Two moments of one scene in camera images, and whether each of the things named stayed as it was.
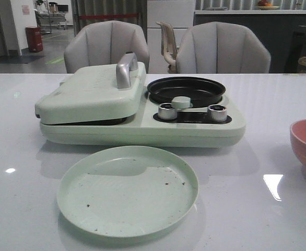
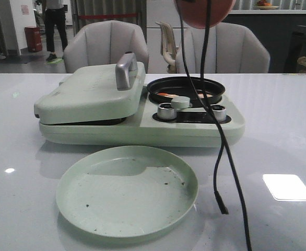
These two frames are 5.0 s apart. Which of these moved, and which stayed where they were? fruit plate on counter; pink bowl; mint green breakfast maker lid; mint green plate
Moved: pink bowl
Stayed: fruit plate on counter; mint green breakfast maker lid; mint green plate
